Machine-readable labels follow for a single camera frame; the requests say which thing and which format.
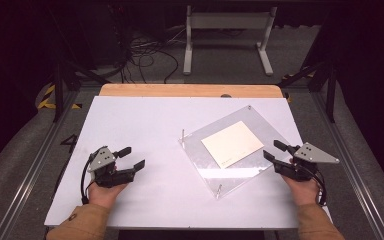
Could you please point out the person's right hand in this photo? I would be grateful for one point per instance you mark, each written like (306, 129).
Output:
(301, 192)

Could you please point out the black metal stand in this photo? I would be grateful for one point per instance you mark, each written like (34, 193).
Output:
(58, 90)
(330, 93)

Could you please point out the person's left hand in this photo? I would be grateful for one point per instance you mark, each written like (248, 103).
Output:
(105, 196)

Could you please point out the white board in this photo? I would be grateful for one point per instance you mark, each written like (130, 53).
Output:
(153, 186)

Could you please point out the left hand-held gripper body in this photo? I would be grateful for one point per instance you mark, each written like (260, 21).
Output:
(104, 161)

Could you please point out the aluminium rail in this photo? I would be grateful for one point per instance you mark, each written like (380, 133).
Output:
(30, 176)
(353, 166)

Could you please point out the yellow black floor tape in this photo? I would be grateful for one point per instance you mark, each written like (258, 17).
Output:
(46, 100)

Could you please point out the white metal stand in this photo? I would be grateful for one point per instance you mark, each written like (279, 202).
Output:
(228, 20)

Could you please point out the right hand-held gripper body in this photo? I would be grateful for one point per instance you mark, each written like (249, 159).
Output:
(308, 155)

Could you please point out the wooden table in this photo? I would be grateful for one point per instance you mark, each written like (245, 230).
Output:
(186, 90)

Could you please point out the clear acrylic photo frame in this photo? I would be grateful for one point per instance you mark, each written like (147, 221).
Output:
(246, 171)

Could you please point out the picture card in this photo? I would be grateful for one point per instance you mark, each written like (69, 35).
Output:
(232, 144)

